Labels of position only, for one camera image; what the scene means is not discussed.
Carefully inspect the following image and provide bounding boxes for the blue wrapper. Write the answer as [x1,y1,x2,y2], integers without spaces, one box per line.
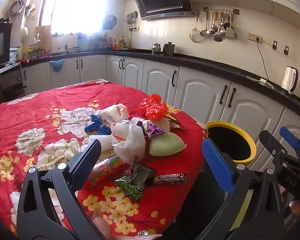
[84,114,113,135]

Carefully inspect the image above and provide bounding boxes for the colourful candy tube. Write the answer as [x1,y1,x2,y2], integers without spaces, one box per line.
[84,154,124,188]

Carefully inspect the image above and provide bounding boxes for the green pea snack packet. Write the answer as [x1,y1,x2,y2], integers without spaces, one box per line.
[115,176,143,202]

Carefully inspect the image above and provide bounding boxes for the red floral tablecloth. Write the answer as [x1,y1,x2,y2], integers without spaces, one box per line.
[0,79,209,240]

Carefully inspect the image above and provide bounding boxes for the utensil wall rail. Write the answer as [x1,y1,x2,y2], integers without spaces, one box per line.
[203,7,240,15]

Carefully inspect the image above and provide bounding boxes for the wall power outlet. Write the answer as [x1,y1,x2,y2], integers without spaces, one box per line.
[247,32,263,42]

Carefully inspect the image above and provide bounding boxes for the black kitchen countertop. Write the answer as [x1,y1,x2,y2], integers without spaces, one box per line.
[20,47,300,117]

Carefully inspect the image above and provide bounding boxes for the pale plastic storage box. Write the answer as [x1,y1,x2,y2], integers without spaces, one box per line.
[9,48,22,63]

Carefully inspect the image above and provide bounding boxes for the yellow rimmed trash bin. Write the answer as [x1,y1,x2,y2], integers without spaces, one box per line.
[204,121,257,166]

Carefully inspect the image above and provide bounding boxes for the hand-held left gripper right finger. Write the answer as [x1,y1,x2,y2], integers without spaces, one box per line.
[201,138,288,240]

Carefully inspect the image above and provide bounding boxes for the dark chocolate bar wrapper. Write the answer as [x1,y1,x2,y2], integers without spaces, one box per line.
[152,172,189,186]

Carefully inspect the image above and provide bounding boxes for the white paper wrapper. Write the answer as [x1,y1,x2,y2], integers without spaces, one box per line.
[89,134,115,153]

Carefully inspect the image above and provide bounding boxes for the black snack packet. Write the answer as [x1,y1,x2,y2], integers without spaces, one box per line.
[129,161,157,184]

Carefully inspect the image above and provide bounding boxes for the white electric kettle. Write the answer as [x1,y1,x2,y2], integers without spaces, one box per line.
[280,66,299,95]

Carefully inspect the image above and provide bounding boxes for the white printed plastic bag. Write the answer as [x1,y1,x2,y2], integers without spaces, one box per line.
[100,104,129,127]

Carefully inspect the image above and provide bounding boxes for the wooden cutting board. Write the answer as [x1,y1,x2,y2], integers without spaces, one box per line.
[35,25,52,52]

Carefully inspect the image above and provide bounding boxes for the green spatula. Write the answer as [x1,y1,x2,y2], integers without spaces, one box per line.
[225,14,235,38]

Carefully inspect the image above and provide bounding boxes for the blue round wall hanging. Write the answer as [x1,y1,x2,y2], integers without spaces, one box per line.
[102,15,117,30]

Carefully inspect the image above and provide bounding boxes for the black stool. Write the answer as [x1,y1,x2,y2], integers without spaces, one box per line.
[1,84,27,103]

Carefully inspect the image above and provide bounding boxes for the red plastic bag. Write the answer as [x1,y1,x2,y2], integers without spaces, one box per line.
[140,94,169,121]

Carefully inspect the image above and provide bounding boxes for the dark green pot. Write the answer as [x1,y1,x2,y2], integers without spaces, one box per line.
[162,42,176,56]

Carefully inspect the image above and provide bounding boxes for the person's left hand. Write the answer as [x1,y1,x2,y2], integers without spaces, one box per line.
[91,209,163,240]

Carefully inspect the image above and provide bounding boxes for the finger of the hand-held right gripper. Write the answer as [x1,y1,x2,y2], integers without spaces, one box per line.
[279,126,300,155]
[259,129,289,172]

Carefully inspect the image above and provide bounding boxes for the purple snack wrapper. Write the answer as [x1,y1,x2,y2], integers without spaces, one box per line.
[137,121,167,140]

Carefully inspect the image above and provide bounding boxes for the coiled hose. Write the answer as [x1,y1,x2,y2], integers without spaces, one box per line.
[9,0,25,15]

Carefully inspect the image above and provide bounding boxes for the steel ladle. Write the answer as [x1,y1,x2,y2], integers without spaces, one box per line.
[200,12,210,37]

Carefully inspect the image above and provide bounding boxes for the group of condiment bottles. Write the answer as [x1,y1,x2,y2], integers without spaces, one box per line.
[109,34,130,50]

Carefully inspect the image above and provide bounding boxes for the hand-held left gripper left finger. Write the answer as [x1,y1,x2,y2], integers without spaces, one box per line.
[16,139,108,240]

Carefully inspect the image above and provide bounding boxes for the black range hood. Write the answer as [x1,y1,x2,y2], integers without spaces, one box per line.
[130,0,192,21]

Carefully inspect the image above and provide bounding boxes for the hanging kitchen tools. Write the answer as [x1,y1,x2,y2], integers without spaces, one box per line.
[126,11,138,32]

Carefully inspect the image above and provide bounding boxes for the dark ladle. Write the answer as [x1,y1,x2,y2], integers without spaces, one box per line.
[213,12,223,42]

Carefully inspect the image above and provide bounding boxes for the white lower cabinets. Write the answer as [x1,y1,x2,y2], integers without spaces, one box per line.
[20,55,300,165]

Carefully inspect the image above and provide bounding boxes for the black power cable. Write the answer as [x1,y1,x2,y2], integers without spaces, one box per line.
[256,39,272,80]

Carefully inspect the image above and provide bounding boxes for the wire strainer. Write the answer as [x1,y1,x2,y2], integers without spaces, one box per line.
[189,11,203,43]

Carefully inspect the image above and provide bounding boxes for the window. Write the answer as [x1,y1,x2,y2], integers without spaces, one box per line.
[39,0,108,34]

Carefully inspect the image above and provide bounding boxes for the person's right hand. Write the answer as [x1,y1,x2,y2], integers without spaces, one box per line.
[279,186,300,217]

